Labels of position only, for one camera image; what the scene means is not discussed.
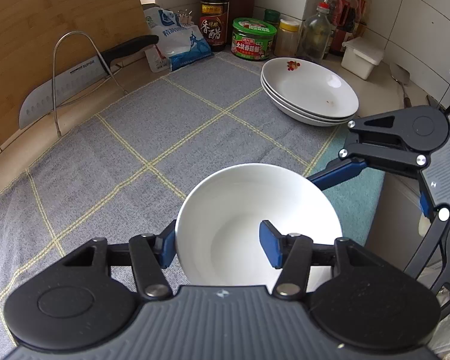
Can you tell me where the bunch of binder clips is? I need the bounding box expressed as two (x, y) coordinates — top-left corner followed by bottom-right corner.
(175, 8), (195, 25)

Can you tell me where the metal wire rack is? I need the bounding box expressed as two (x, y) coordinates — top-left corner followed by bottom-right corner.
(52, 32), (130, 137)

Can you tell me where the oil bottle yellow green label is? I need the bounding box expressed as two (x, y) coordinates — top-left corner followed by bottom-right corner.
(354, 0), (371, 38)

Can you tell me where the small green lid jar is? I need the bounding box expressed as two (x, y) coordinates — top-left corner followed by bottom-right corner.
(263, 8), (282, 31)

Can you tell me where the blue white salt bag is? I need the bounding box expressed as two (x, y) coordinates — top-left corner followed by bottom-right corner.
(142, 5), (215, 73)

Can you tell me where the red labelled bottle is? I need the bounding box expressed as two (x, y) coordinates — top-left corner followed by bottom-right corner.
(335, 0), (357, 55)

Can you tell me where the bamboo cutting board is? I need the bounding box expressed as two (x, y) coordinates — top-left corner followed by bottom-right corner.
(0, 0), (154, 149)

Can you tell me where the grey checked dish towel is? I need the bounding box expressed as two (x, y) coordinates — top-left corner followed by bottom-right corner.
(0, 50), (385, 346)

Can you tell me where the clear bottle red cap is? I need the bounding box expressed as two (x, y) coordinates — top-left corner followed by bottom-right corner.
(296, 2), (332, 64)

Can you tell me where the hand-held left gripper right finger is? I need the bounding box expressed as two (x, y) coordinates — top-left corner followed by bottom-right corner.
(259, 220), (366, 299)

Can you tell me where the kitchen knife black handle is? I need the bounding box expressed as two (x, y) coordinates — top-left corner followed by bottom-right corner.
(19, 35), (160, 130)

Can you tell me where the white plastic box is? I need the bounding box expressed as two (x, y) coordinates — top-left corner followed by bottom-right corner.
(340, 37), (384, 80)

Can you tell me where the green lidded sauce jar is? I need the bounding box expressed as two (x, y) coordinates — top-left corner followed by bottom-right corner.
(231, 17), (278, 61)

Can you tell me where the white bowl pink floral print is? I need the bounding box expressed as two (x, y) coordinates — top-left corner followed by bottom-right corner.
(174, 163), (344, 293)

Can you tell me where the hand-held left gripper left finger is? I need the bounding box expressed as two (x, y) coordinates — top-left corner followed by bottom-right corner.
(62, 220), (178, 301)

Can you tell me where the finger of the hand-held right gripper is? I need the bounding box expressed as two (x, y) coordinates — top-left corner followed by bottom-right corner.
(403, 190), (450, 281)
(307, 108), (429, 191)

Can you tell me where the dark vinegar bottle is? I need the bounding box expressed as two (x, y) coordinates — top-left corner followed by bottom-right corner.
(199, 0), (230, 52)

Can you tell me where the yellow lid spice jar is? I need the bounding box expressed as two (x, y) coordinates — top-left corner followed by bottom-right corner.
(274, 19), (300, 57)

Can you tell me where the metal spatula wooden handle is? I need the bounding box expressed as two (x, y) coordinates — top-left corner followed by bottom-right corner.
(389, 62), (413, 107)

